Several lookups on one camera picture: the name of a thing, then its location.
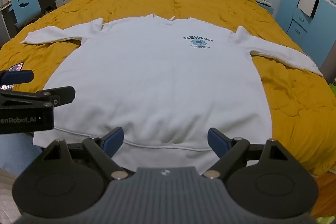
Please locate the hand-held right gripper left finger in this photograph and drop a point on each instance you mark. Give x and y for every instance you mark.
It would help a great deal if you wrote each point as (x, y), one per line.
(114, 141)

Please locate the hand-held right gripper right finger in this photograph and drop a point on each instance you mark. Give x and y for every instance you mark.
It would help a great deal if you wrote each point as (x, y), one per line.
(216, 142)

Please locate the green object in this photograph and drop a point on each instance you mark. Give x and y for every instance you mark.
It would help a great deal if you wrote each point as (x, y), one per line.
(333, 88)

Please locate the blue chair with face cutout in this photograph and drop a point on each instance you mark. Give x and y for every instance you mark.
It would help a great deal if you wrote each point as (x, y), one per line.
(26, 6)

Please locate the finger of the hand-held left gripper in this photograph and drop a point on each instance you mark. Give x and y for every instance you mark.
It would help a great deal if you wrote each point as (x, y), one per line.
(18, 76)
(61, 96)

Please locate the white printed sweatshirt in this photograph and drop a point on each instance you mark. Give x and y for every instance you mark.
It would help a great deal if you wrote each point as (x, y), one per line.
(147, 77)

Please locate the blue nightstand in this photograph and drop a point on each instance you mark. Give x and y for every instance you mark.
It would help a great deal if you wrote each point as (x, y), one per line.
(263, 2)

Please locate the blue wardrobe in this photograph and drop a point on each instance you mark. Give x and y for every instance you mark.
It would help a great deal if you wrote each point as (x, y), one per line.
(291, 3)

